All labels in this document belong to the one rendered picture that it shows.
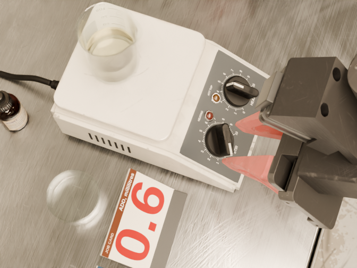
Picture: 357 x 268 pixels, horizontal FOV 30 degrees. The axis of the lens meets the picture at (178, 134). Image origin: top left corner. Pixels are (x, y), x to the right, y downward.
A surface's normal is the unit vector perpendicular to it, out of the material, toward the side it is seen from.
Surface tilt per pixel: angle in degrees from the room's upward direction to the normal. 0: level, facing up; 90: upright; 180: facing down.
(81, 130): 90
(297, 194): 50
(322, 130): 90
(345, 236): 0
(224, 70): 30
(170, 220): 0
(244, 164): 61
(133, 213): 40
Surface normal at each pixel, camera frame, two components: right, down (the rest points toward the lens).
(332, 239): -0.01, -0.31
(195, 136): 0.46, -0.11
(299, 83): -0.61, -0.45
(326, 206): 0.71, 0.06
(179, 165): -0.34, 0.90
